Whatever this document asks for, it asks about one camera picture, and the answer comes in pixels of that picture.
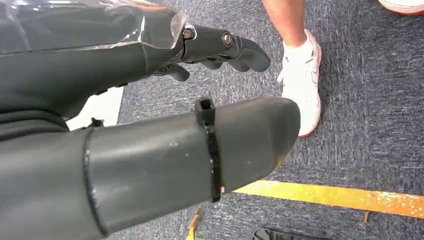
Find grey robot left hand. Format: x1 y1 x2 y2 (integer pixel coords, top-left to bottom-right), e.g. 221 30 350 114
0 0 301 240

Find white panel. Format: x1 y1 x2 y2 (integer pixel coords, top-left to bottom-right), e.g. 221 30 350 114
65 86 125 132

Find robot black foot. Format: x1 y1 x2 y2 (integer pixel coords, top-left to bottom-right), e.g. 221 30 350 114
252 227 332 240

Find white red-soled shoe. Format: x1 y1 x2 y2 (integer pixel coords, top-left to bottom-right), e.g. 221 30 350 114
377 0 424 16
276 29 323 139

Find worn yellow floor tape line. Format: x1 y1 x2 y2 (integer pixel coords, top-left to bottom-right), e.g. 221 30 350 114
233 180 424 220

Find person's bare leg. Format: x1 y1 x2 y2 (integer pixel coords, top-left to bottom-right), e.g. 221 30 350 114
261 0 307 47

